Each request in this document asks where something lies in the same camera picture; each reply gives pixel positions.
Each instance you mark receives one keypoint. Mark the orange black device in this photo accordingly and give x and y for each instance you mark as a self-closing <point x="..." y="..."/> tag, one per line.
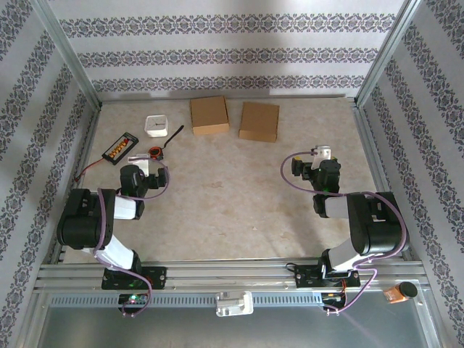
<point x="395" y="295"/>

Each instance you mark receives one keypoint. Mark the circuit board with green light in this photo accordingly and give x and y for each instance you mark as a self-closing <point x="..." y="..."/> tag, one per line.
<point x="139" y="299"/>

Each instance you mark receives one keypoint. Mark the white square container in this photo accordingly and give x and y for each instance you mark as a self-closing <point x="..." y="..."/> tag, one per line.
<point x="156" y="126"/>

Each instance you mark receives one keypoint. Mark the aluminium frame rail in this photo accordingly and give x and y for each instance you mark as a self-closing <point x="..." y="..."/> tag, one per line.
<point x="86" y="145"/>
<point x="145" y="98"/>
<point x="372" y="152"/>

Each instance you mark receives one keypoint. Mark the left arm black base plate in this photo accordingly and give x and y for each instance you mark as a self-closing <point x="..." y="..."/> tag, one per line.
<point x="157" y="277"/>

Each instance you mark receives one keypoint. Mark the black board with orange connectors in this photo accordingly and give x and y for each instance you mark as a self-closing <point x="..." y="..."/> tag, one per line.
<point x="121" y="148"/>

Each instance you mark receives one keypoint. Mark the black orange tape measure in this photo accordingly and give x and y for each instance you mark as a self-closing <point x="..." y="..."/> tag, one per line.
<point x="156" y="153"/>

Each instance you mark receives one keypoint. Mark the aluminium frame post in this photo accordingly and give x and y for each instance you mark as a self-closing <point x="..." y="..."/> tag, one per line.
<point x="65" y="47"/>
<point x="390" y="47"/>

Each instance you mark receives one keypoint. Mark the brown cardboard mailer box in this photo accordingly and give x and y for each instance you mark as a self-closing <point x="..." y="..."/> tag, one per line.
<point x="259" y="121"/>
<point x="210" y="116"/>

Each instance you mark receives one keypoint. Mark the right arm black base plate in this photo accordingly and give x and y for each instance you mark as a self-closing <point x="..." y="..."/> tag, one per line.
<point x="306" y="277"/>

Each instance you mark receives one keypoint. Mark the wide aluminium mounting rail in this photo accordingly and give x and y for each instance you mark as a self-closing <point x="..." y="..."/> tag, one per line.
<point x="235" y="275"/>

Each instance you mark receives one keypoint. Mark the grey metal panel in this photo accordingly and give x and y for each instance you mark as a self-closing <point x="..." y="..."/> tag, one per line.
<point x="253" y="330"/>

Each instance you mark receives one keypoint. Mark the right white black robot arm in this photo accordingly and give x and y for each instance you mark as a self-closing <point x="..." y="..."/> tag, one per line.
<point x="377" y="224"/>

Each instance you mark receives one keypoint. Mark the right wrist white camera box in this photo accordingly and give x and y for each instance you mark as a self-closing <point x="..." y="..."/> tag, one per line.
<point x="324" y="152"/>

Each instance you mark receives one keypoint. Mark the white plastic bracket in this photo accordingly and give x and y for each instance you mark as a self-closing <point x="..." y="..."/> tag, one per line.
<point x="235" y="304"/>

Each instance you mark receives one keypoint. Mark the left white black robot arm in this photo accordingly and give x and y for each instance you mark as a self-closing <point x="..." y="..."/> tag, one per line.
<point x="79" y="221"/>

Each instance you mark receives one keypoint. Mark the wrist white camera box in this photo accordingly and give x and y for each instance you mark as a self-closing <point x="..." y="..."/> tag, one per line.
<point x="143" y="163"/>
<point x="324" y="152"/>

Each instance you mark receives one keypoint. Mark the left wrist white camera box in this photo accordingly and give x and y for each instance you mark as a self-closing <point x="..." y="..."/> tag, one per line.
<point x="143" y="163"/>

